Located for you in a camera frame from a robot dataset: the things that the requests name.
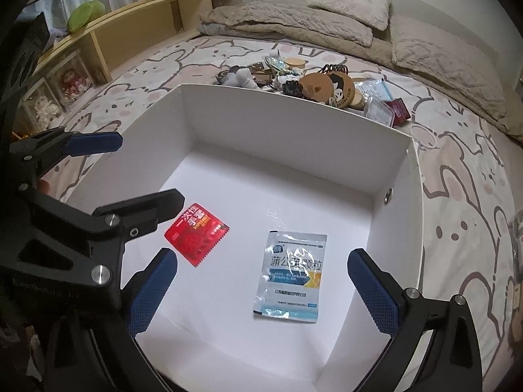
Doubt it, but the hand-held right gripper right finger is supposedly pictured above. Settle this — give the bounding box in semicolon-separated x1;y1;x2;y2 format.
347;248;483;392

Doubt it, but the red foil packet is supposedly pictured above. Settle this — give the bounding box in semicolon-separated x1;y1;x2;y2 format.
164;202;230;268

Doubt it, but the white blue medicine sachet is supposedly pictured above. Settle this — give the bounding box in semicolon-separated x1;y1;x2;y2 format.
252;231;328;324

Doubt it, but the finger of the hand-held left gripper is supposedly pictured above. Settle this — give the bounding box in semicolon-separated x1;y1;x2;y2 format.
12;188;185;295
8;128;123;184

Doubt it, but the round cork coaster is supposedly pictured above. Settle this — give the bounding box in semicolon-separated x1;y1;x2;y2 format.
296;73;331;101

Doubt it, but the dark red cardboard box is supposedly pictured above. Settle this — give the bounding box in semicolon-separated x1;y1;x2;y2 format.
386;98;411;126

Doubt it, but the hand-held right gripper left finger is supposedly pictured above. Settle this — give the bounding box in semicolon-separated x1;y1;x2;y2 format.
53;247;178;392

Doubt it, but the beige textured pillow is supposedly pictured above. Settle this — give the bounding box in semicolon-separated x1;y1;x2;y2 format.
390;16;507;119

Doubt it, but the green plush toy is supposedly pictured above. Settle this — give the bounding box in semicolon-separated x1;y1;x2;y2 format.
67;0;107;33

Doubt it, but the beige quilted folded blanket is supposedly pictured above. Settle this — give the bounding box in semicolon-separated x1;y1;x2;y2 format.
198;1;374;47

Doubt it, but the wooden bedside shelf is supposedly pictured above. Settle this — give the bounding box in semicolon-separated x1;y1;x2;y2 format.
12;0;244;139

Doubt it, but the tan fleece blanket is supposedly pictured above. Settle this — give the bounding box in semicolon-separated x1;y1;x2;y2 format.
198;8;523;143

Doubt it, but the grey plush toy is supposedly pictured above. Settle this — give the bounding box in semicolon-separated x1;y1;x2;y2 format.
223;66;262;90

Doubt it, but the round black cartoon coaster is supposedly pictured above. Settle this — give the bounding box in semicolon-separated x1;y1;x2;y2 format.
327;71;355;105

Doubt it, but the clear display case with flowers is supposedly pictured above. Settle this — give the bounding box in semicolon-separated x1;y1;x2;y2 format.
20;86;62;131

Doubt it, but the blue paper packet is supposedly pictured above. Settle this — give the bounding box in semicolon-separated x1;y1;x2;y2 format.
355;75;389;101

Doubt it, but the cream fluffy pillow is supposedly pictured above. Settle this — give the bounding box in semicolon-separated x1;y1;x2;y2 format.
307;0;392;31

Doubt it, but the white storage box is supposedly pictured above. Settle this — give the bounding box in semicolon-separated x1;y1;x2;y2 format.
65;84;428;392

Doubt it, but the clear display case with doll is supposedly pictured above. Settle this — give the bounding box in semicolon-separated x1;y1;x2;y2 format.
45;51;96;111

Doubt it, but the white silicone ring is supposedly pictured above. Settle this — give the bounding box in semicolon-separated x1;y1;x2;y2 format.
409;124;436;148

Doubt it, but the clear plastic case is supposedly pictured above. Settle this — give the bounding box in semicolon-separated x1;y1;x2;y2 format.
363;96;395;125

